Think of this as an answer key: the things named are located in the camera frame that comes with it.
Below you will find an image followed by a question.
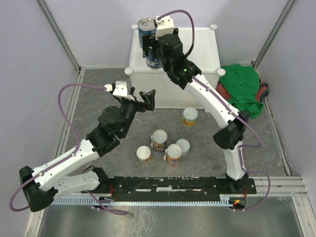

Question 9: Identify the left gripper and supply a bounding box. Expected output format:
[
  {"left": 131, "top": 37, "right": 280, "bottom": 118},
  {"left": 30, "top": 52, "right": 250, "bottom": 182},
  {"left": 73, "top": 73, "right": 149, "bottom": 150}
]
[{"left": 120, "top": 87, "right": 156, "bottom": 137}]

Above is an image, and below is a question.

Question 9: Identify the blue can with pull-tab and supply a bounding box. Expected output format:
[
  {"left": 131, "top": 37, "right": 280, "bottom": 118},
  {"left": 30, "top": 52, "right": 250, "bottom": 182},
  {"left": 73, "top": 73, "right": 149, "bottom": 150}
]
[{"left": 138, "top": 18, "right": 157, "bottom": 48}]

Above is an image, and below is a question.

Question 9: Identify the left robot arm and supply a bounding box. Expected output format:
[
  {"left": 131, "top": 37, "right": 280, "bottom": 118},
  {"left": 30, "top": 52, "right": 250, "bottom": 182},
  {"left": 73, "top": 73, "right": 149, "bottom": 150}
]
[{"left": 19, "top": 83, "right": 156, "bottom": 212}]

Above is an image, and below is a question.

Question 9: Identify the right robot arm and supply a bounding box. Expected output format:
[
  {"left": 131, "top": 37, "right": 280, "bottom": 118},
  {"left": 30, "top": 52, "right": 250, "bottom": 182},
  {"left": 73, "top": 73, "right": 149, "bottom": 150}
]
[{"left": 142, "top": 28, "right": 249, "bottom": 193}]

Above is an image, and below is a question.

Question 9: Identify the white cube counter cabinet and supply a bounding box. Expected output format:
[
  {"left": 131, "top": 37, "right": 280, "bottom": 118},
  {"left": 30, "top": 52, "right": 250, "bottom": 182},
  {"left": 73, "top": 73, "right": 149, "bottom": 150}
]
[{"left": 125, "top": 27, "right": 221, "bottom": 109}]

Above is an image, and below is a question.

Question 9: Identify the tall can white lid centre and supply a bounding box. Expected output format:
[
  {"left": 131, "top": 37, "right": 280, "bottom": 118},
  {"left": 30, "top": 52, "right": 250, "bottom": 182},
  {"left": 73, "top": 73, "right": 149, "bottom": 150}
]
[{"left": 151, "top": 129, "right": 168, "bottom": 153}]

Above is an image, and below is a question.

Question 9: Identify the orange can near cabinet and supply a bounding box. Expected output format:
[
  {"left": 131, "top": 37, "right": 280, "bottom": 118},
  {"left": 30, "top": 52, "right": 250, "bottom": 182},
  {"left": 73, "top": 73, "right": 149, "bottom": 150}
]
[{"left": 182, "top": 107, "right": 198, "bottom": 127}]

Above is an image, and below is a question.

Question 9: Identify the small orange can left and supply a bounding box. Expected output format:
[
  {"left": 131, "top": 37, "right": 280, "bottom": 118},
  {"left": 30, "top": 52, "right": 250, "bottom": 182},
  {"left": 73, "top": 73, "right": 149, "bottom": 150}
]
[{"left": 136, "top": 146, "right": 151, "bottom": 163}]

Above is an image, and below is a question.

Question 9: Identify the orange can front centre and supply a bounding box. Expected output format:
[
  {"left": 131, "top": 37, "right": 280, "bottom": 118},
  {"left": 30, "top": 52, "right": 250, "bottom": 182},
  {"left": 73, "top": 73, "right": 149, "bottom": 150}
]
[{"left": 163, "top": 144, "right": 182, "bottom": 166}]

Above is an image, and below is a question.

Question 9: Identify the clear-lid can right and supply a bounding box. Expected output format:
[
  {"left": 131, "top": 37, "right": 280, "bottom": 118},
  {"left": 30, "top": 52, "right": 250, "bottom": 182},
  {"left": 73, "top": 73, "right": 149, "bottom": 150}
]
[{"left": 176, "top": 139, "right": 191, "bottom": 156}]

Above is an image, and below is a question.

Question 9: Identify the red cloth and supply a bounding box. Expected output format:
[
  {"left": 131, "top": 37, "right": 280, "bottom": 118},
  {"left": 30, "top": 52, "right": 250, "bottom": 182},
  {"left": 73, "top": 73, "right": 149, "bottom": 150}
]
[{"left": 216, "top": 82, "right": 231, "bottom": 101}]

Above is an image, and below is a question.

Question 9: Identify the green cloth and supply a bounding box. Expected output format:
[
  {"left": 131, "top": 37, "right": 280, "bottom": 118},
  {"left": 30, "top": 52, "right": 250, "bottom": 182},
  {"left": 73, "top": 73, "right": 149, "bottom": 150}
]
[{"left": 219, "top": 64, "right": 264, "bottom": 119}]

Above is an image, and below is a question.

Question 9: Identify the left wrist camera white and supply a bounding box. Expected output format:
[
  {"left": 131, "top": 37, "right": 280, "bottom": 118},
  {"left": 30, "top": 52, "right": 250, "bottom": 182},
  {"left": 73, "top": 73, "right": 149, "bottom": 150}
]
[{"left": 104, "top": 80, "right": 135, "bottom": 101}]

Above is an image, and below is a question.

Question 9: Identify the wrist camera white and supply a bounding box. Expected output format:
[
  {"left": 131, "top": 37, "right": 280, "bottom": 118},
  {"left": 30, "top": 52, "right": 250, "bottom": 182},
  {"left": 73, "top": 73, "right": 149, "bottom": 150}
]
[
  {"left": 104, "top": 80, "right": 135, "bottom": 101},
  {"left": 155, "top": 15, "right": 174, "bottom": 40}
]

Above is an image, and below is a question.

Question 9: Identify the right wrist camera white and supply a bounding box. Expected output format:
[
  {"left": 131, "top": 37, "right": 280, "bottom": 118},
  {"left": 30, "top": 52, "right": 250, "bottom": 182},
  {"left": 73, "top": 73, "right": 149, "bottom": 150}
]
[{"left": 155, "top": 15, "right": 174, "bottom": 40}]

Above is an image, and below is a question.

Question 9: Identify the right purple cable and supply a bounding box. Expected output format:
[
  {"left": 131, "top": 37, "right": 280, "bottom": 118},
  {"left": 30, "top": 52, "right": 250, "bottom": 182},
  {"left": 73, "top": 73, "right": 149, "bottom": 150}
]
[{"left": 158, "top": 9, "right": 272, "bottom": 213}]

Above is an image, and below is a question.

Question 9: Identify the purple cable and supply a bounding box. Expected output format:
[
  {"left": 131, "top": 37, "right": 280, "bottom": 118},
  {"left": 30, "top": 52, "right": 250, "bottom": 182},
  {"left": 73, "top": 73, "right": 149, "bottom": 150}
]
[
  {"left": 9, "top": 83, "right": 128, "bottom": 215},
  {"left": 158, "top": 9, "right": 272, "bottom": 213}
]

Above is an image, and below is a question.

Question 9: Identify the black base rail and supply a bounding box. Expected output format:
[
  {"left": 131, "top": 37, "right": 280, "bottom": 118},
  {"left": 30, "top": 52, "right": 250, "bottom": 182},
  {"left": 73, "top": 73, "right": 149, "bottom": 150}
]
[{"left": 93, "top": 176, "right": 257, "bottom": 201}]

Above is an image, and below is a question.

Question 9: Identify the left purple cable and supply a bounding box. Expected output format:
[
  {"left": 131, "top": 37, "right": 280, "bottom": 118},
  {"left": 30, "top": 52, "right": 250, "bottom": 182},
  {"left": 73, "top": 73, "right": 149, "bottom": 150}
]
[{"left": 9, "top": 83, "right": 128, "bottom": 215}]

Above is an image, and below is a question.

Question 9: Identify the blue-white cable duct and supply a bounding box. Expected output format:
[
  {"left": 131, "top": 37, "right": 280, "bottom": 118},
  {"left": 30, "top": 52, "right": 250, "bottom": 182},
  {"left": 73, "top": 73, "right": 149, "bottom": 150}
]
[{"left": 52, "top": 195, "right": 241, "bottom": 207}]

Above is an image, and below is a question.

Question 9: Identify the aluminium frame rail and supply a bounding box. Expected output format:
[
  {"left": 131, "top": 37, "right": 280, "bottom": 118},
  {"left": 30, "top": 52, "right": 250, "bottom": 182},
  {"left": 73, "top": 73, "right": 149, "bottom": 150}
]
[{"left": 24, "top": 0, "right": 84, "bottom": 237}]

